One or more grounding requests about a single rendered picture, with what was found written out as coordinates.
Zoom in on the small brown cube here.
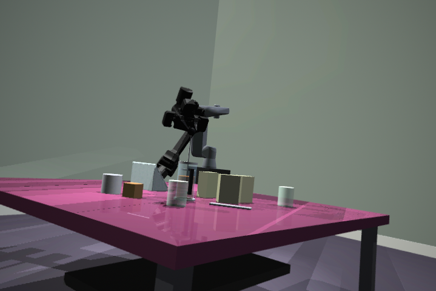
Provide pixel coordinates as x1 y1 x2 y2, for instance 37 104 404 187
122 182 143 199

